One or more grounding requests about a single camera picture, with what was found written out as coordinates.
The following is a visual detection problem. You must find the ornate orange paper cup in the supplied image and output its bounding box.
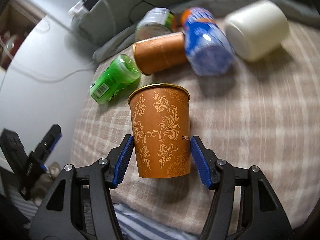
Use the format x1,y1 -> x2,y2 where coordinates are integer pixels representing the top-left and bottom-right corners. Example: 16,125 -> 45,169
128,83 -> 191,179

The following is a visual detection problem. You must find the lying orange paper cup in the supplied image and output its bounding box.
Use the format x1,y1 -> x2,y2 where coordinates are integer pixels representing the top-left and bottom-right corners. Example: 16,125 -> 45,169
132,32 -> 188,75

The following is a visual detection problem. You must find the blue striped cloth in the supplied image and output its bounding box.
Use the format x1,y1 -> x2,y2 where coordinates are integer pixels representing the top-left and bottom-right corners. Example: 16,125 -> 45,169
113,203 -> 199,240

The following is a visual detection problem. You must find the beige plaid blanket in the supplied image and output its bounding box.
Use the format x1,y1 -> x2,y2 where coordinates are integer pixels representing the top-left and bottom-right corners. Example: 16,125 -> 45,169
71,22 -> 319,234

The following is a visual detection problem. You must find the green plastic bottle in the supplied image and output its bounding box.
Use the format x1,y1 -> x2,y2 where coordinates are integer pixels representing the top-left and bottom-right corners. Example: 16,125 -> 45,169
89,54 -> 141,104

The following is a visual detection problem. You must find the white power strip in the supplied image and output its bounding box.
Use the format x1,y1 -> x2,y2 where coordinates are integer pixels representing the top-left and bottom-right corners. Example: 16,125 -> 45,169
68,0 -> 99,18

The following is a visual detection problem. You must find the rolled grey blanket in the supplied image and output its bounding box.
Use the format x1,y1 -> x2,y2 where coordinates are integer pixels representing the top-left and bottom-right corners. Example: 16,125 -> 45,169
93,0 -> 319,63

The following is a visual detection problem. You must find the clear jar green label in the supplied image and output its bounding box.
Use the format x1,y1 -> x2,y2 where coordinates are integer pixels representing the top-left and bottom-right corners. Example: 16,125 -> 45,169
135,8 -> 175,42

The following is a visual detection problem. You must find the blue orange plastic bottle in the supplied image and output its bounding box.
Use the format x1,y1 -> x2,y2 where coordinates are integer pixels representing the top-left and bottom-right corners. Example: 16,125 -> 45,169
181,7 -> 234,76

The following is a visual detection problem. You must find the white plastic jar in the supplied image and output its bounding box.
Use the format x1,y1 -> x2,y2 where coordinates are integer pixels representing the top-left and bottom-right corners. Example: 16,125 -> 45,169
225,0 -> 290,62

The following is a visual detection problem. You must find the white cable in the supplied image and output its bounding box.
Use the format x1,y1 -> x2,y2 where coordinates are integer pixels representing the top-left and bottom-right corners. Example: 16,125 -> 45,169
0,37 -> 94,93

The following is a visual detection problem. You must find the black cable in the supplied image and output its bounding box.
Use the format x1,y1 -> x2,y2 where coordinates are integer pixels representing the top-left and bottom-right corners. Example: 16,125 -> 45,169
128,0 -> 157,23

